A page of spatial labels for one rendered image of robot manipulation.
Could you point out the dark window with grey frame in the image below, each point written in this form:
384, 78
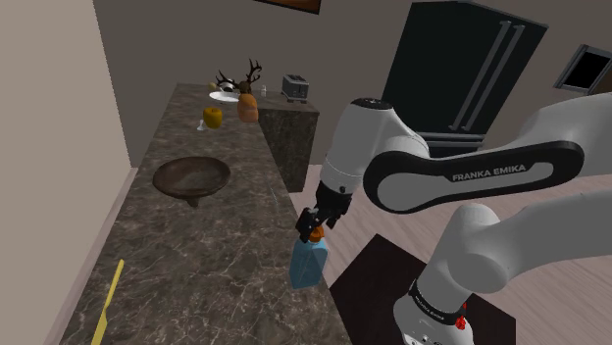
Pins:
589, 69

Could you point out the blue bottle with orange cap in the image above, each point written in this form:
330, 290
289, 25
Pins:
308, 263

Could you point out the small olive round object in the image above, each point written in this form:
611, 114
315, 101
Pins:
213, 86

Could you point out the brown deer antler figure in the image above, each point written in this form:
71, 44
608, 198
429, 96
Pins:
245, 86

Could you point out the dark brown bowl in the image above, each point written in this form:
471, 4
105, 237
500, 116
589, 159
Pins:
191, 179

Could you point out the orange brown bread loaf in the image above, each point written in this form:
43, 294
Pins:
247, 111

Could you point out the grey toaster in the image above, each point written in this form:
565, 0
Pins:
295, 88

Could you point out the yellow spatula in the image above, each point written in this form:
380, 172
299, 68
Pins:
107, 305

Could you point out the small white object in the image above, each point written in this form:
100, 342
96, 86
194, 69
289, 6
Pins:
201, 126

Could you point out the dark robot stand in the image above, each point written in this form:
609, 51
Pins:
373, 296

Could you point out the silver black bowl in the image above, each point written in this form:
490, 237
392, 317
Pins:
227, 86

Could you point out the yellow cup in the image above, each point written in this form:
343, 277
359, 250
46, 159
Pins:
213, 118

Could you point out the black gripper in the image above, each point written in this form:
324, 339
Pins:
332, 200

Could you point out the black refrigerator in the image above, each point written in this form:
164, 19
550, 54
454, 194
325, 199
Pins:
440, 76

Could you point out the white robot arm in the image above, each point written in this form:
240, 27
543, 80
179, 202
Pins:
478, 253

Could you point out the dark framed wall picture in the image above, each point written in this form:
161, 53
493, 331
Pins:
291, 4

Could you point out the white plate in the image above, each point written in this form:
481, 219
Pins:
223, 97

